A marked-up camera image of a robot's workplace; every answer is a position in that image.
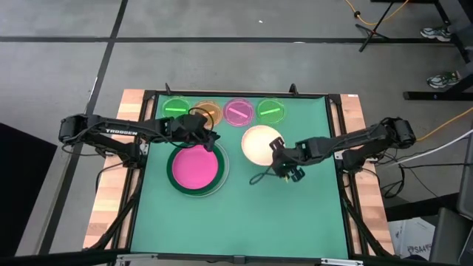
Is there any magenta plastic plate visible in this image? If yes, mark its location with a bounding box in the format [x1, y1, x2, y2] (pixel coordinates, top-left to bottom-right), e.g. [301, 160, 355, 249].
[171, 144, 220, 191]

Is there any black floor mat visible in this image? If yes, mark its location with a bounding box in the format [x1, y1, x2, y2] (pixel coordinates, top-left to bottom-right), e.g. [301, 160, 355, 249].
[0, 123, 58, 258]

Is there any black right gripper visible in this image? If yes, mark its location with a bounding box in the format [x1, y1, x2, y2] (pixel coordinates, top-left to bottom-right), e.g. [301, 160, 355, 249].
[269, 137, 310, 184]

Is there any person's shoe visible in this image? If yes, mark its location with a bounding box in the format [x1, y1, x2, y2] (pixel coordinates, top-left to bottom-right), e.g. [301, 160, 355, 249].
[426, 71, 462, 90]
[420, 26, 453, 43]

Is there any white cardboard box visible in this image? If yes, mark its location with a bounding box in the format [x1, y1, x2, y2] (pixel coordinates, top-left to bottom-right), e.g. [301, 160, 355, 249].
[387, 216, 437, 260]

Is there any small translucent orange plate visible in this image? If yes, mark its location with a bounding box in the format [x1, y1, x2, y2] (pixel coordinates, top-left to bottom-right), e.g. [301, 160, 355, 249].
[193, 100, 224, 129]

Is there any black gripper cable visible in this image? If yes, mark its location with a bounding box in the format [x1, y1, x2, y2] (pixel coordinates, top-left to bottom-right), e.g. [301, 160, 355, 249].
[248, 165, 276, 186]
[187, 106, 217, 132]

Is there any green table mat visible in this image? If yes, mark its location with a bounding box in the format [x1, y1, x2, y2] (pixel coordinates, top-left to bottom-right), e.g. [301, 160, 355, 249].
[131, 94, 350, 260]

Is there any grey equipment case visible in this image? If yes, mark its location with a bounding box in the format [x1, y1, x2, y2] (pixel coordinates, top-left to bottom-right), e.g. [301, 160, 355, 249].
[428, 129, 473, 265]

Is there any small translucent green plate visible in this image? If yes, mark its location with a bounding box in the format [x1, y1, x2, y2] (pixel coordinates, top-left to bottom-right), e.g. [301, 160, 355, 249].
[256, 97, 287, 126]
[161, 96, 191, 125]

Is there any large white plate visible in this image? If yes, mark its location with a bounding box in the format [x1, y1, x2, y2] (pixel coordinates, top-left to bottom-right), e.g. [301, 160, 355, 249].
[166, 141, 231, 198]

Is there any small translucent pink plate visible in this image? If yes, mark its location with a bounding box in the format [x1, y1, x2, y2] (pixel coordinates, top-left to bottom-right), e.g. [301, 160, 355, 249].
[222, 98, 256, 128]

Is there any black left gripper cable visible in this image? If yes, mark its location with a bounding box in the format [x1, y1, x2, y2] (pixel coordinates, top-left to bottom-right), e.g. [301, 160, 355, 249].
[187, 106, 217, 132]

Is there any white cable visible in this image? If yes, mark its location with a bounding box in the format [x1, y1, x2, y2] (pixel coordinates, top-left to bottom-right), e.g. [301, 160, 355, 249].
[390, 129, 473, 166]

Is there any cream plastic plate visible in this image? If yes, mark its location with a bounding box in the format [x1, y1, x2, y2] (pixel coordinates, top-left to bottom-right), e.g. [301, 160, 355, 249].
[241, 124, 287, 168]

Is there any black desk frame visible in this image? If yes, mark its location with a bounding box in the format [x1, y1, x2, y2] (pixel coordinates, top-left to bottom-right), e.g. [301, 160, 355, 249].
[402, 0, 473, 102]

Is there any yellow cable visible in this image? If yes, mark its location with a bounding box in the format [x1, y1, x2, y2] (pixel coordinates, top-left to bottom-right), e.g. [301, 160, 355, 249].
[343, 0, 411, 27]
[416, 106, 473, 143]

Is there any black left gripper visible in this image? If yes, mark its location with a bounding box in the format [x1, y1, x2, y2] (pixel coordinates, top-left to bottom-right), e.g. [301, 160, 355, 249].
[159, 112, 222, 152]

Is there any black tripod stand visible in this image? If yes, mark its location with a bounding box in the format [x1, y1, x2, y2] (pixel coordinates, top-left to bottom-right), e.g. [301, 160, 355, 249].
[354, 0, 398, 53]

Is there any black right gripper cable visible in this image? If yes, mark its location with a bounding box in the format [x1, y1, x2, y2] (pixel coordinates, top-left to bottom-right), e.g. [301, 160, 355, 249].
[248, 165, 276, 186]

